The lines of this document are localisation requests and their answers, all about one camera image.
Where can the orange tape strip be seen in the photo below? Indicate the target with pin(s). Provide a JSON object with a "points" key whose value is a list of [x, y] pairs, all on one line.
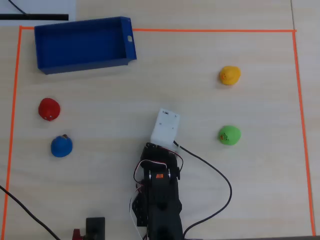
{"points": [[301, 112], [12, 112]]}

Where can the red rubber duck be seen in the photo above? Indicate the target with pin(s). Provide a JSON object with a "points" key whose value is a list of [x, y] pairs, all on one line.
{"points": [[49, 108]]}

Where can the white paper sheet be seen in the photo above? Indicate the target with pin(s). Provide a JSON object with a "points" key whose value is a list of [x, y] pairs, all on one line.
{"points": [[50, 7]]}

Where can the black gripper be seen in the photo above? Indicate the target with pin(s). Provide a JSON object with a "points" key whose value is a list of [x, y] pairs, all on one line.
{"points": [[150, 149]]}

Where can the blue plastic box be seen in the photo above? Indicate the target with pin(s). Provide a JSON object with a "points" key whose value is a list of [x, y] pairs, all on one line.
{"points": [[82, 45]]}

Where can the green rubber duck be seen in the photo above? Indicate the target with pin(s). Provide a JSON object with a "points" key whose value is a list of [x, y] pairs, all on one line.
{"points": [[231, 135]]}

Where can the black bar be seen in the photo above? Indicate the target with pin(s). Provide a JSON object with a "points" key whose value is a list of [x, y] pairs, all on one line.
{"points": [[37, 17]]}

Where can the blue rubber duck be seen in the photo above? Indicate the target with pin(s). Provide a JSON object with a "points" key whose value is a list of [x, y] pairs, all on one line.
{"points": [[61, 147]]}

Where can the black table clamp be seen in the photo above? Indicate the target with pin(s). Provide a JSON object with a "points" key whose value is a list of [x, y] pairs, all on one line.
{"points": [[95, 225]]}

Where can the yellow rubber duck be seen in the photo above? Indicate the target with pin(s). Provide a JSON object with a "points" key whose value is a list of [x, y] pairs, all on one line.
{"points": [[230, 75]]}

